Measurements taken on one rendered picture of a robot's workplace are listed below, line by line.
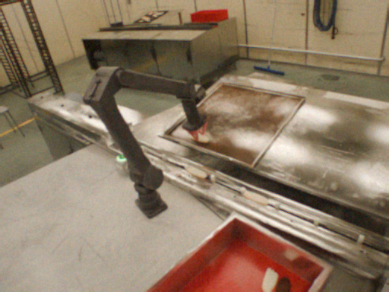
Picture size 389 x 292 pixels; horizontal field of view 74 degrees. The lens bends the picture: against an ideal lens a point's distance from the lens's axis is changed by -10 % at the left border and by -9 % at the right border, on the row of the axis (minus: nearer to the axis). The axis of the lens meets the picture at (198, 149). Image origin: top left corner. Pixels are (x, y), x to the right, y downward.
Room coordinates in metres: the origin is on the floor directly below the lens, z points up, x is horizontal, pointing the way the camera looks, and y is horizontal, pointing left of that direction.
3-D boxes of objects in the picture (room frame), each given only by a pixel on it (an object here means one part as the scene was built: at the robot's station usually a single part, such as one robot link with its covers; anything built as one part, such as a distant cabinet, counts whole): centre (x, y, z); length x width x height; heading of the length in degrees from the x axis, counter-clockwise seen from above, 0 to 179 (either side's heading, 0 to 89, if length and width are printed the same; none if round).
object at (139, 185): (0.82, 0.20, 0.94); 0.09 x 0.05 x 0.10; 144
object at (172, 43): (5.19, 0.47, 0.51); 3.00 x 1.26 x 1.03; 44
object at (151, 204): (0.80, 0.21, 0.86); 0.12 x 0.09 x 0.08; 32
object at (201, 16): (4.75, -0.52, 0.94); 0.51 x 0.36 x 0.13; 48
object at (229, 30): (4.75, -0.52, 0.44); 0.70 x 0.55 x 0.87; 44
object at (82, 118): (1.75, 0.82, 0.89); 1.25 x 0.18 x 0.09; 44
